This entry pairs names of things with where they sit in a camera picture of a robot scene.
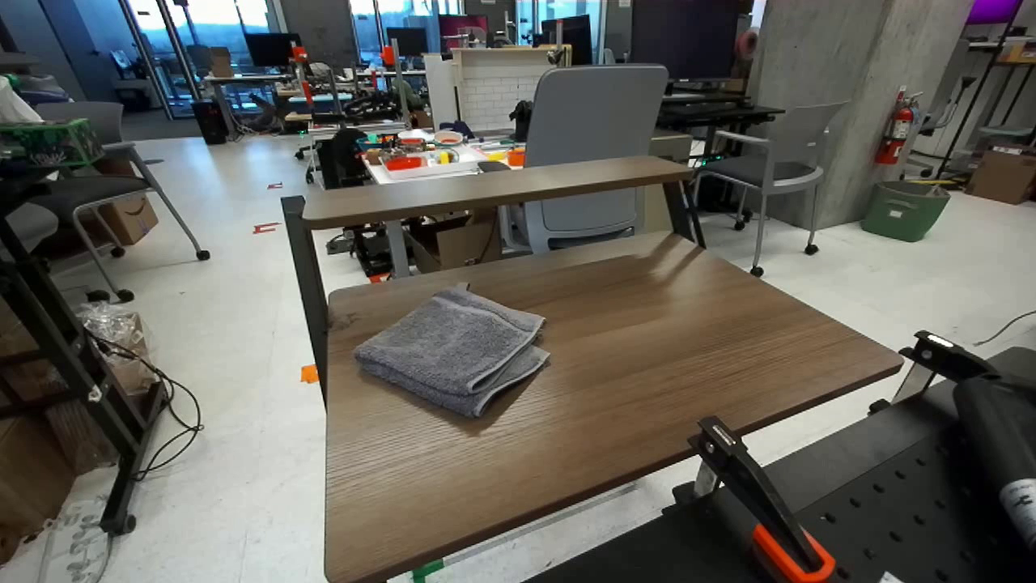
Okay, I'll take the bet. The grey towel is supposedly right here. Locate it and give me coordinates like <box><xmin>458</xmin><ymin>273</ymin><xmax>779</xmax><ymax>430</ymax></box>
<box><xmin>357</xmin><ymin>287</ymin><xmax>551</xmax><ymax>417</ymax></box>

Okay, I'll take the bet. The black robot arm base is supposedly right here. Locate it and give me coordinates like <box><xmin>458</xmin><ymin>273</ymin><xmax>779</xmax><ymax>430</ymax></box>
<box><xmin>957</xmin><ymin>376</ymin><xmax>1036</xmax><ymax>553</ymax></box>

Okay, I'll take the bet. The cardboard box under table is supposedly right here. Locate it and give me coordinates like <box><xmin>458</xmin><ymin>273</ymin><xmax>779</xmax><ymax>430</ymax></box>
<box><xmin>407</xmin><ymin>215</ymin><xmax>501</xmax><ymax>273</ymax></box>

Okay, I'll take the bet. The white cluttered work table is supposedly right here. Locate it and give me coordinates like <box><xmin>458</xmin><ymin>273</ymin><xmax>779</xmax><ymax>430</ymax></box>
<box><xmin>363</xmin><ymin>129</ymin><xmax>525</xmax><ymax>276</ymax></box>

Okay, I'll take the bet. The grey office chair back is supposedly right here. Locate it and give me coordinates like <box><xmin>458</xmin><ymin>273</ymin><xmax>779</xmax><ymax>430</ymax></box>
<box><xmin>522</xmin><ymin>66</ymin><xmax>666</xmax><ymax>252</ymax></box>

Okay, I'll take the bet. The black backpack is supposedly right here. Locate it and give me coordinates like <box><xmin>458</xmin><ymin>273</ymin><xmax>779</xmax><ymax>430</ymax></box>
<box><xmin>317</xmin><ymin>129</ymin><xmax>371</xmax><ymax>187</ymax></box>

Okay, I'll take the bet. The wooden raised shelf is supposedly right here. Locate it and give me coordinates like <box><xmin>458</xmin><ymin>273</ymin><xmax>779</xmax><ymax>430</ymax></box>
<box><xmin>283</xmin><ymin>156</ymin><xmax>705</xmax><ymax>384</ymax></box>

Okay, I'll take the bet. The black orange clamp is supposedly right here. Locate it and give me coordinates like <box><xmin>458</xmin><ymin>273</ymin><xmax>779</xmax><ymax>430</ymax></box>
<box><xmin>694</xmin><ymin>415</ymin><xmax>837</xmax><ymax>583</ymax></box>

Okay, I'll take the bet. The grey chair with armrests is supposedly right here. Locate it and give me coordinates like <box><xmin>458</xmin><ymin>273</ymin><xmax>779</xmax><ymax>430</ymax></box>
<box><xmin>694</xmin><ymin>103</ymin><xmax>841</xmax><ymax>280</ymax></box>

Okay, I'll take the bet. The black computer monitor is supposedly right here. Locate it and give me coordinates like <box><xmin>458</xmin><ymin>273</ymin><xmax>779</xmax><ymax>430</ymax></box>
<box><xmin>245</xmin><ymin>33</ymin><xmax>302</xmax><ymax>68</ymax></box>

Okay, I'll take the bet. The green plastic basket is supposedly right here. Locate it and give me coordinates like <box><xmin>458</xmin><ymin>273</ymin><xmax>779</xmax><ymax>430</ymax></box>
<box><xmin>861</xmin><ymin>182</ymin><xmax>950</xmax><ymax>242</ymax></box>

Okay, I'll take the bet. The red fire extinguisher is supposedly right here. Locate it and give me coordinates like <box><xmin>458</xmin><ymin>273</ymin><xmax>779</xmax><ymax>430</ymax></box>
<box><xmin>876</xmin><ymin>89</ymin><xmax>916</xmax><ymax>167</ymax></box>

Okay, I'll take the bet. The black metal clamp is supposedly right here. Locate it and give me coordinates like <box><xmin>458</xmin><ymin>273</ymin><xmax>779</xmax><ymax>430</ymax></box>
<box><xmin>869</xmin><ymin>330</ymin><xmax>998</xmax><ymax>415</ymax></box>

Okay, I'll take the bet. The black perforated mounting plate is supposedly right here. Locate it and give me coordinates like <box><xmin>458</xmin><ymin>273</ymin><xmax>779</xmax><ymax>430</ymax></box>
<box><xmin>534</xmin><ymin>384</ymin><xmax>1036</xmax><ymax>583</ymax></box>

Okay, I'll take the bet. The grey rolling chair left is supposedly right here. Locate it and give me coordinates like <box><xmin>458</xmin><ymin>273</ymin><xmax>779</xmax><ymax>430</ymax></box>
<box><xmin>35</xmin><ymin>100</ymin><xmax>210</xmax><ymax>301</ymax></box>

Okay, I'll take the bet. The cardboard box right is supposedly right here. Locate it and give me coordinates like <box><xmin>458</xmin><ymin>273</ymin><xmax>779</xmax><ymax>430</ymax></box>
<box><xmin>970</xmin><ymin>153</ymin><xmax>1036</xmax><ymax>204</ymax></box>

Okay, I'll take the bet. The black cable on floor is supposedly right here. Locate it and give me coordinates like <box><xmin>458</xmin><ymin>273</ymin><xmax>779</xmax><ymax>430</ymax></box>
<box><xmin>101</xmin><ymin>341</ymin><xmax>209</xmax><ymax>483</ymax></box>

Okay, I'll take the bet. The black metal rack frame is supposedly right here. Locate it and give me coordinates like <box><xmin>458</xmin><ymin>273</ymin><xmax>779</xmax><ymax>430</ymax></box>
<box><xmin>0</xmin><ymin>180</ymin><xmax>168</xmax><ymax>535</ymax></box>

